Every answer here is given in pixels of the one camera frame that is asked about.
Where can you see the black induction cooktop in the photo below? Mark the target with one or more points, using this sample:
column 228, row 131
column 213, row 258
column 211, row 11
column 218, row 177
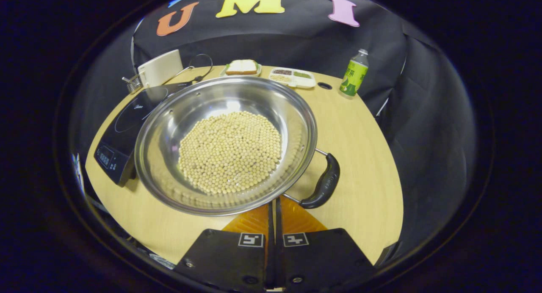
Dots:
column 127, row 128

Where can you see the white toaster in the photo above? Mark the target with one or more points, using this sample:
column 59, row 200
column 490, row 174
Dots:
column 161, row 68

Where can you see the sandwich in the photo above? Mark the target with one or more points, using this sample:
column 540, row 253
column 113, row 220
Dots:
column 241, row 67

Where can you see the black backdrop cloth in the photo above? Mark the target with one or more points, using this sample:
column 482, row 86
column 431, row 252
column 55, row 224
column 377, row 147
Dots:
column 271, row 39

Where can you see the stainless steel pot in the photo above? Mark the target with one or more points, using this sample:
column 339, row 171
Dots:
column 211, row 94

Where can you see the white divided spice tray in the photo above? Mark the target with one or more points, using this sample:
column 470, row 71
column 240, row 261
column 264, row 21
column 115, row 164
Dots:
column 292, row 78

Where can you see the green drink bottle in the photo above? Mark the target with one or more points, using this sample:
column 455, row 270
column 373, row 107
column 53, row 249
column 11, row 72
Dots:
column 355, row 75

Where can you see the small sandwich plate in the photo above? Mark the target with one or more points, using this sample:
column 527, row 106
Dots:
column 259, row 69

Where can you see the pile of soybeans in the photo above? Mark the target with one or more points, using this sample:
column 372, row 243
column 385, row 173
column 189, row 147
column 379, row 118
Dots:
column 230, row 153

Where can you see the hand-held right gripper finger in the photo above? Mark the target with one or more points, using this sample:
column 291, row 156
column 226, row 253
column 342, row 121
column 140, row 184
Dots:
column 278, row 250
column 269, row 250

